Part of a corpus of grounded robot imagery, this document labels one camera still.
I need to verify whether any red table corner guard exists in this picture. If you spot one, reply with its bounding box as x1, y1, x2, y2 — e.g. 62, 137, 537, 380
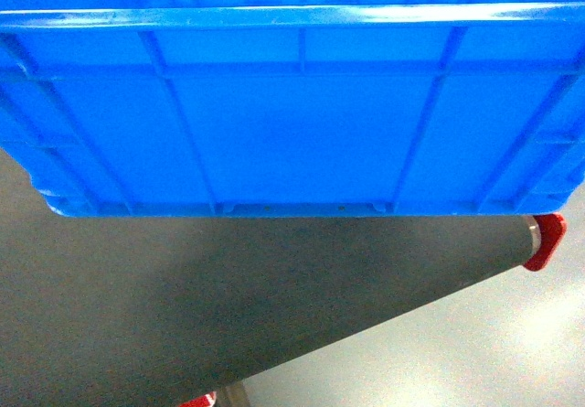
523, 212, 568, 272

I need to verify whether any large blue plastic crate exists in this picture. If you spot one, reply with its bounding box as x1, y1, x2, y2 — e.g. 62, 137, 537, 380
1, 0, 584, 217

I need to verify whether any black table mat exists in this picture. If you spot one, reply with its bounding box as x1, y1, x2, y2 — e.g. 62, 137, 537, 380
1, 155, 537, 406

